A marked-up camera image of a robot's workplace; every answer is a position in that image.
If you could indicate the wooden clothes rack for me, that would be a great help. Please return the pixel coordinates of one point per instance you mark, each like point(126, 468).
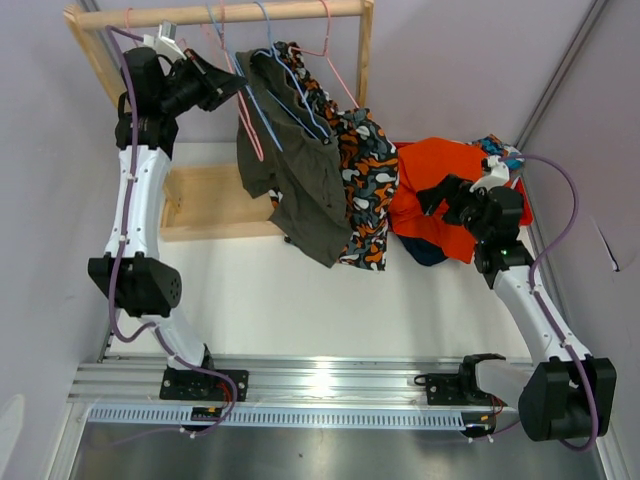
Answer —
point(208, 202)

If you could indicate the olive grey shorts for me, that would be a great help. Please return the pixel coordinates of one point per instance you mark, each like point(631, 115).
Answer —
point(304, 177)

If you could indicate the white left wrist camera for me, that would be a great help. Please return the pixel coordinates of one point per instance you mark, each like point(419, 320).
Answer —
point(164, 44)

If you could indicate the navy blue shorts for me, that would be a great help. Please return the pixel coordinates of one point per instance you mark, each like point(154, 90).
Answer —
point(422, 251)

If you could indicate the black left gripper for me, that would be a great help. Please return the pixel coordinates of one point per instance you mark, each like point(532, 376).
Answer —
point(217, 86)

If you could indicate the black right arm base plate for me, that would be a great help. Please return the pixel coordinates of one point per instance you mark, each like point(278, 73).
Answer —
point(451, 390)

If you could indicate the light blue hanger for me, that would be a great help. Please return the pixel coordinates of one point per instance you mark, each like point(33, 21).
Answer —
point(296, 97)
point(246, 94)

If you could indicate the white slotted cable duct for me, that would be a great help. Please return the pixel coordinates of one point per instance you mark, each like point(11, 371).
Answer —
point(412, 419)

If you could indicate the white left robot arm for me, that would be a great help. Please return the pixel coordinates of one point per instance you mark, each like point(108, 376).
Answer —
point(144, 293)

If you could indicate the colourful graphic print shorts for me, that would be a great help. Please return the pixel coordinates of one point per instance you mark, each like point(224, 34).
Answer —
point(492, 146)

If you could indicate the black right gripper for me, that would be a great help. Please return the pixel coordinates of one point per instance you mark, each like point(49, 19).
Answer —
point(450, 186)

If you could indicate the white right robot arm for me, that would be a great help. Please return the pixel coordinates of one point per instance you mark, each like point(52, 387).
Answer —
point(569, 395)

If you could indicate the aluminium mounting rail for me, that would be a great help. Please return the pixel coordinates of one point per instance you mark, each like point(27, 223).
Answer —
point(273, 380)

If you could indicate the orange black camouflage shorts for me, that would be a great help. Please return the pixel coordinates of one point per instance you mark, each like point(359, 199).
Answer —
point(369, 166)

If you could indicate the red plastic tray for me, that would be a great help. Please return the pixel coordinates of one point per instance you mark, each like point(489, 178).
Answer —
point(424, 165)

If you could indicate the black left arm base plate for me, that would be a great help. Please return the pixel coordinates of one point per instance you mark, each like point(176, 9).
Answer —
point(190, 385)

